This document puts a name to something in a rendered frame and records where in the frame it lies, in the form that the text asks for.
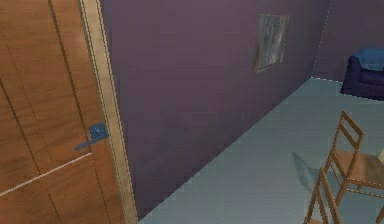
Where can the brown wooden slatted chair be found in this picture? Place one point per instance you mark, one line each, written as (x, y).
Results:
(358, 166)
(321, 203)

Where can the brown wooden room door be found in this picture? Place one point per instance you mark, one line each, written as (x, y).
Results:
(43, 100)

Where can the dark blue armchair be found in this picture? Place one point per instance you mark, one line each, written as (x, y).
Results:
(365, 78)

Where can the grey framed wall picture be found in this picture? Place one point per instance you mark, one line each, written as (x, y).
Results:
(271, 41)

